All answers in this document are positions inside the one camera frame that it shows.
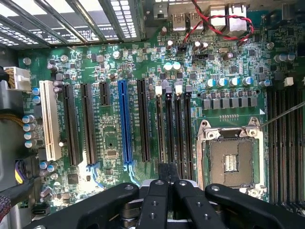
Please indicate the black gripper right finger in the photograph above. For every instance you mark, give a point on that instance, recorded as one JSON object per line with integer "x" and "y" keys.
{"x": 193, "y": 207}

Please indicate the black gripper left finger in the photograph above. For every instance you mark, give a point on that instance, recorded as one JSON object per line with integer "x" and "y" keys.
{"x": 155, "y": 210}

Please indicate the black RAM slot white latch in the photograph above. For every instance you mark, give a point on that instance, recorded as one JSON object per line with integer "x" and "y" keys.
{"x": 179, "y": 133}
{"x": 160, "y": 128}

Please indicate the metal CPU socket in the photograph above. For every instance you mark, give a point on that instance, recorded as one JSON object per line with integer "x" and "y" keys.
{"x": 230, "y": 157}

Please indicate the long black expansion slot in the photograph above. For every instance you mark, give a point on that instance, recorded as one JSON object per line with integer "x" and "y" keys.
{"x": 88, "y": 124}
{"x": 143, "y": 119}
{"x": 71, "y": 124}

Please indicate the blue expansion slot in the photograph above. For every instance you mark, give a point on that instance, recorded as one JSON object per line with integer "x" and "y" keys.
{"x": 125, "y": 119}

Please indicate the black SATA port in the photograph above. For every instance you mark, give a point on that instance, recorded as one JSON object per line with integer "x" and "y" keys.
{"x": 40, "y": 210}

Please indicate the short black expansion slot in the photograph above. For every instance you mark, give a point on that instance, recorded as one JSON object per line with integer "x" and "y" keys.
{"x": 104, "y": 94}

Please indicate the thin metal locking lever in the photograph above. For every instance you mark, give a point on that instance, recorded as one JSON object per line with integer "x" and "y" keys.
{"x": 283, "y": 113}

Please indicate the white PCI expansion slot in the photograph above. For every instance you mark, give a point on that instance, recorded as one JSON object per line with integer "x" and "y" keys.
{"x": 50, "y": 119}

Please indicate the green computer motherboard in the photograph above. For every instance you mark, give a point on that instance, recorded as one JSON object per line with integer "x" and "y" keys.
{"x": 107, "y": 71}

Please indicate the small white fan header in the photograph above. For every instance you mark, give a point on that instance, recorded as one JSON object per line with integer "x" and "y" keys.
{"x": 288, "y": 81}

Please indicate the grey metal PC case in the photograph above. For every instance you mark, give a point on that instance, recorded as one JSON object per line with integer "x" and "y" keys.
{"x": 9, "y": 102}

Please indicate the silver USB port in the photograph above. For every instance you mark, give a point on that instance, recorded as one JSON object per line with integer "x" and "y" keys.
{"x": 178, "y": 22}
{"x": 196, "y": 21}

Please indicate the white power connector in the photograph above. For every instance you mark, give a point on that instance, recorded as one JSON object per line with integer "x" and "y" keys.
{"x": 19, "y": 78}

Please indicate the silver ethernet port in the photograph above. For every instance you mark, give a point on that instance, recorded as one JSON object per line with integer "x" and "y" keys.
{"x": 217, "y": 19}
{"x": 237, "y": 19}

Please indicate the grey rear audio port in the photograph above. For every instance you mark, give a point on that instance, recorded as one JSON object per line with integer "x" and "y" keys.
{"x": 160, "y": 11}

